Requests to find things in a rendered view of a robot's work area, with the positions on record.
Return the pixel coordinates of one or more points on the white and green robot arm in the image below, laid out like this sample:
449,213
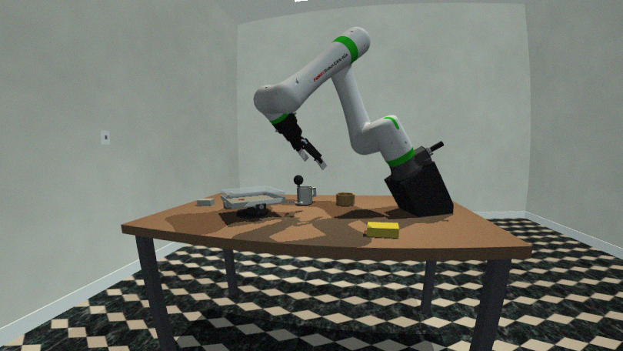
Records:
385,135

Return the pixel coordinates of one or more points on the grey mug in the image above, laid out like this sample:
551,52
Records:
306,194

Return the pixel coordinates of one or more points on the yellow rectangular block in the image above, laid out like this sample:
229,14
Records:
383,229

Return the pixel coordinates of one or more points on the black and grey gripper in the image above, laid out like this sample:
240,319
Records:
294,136

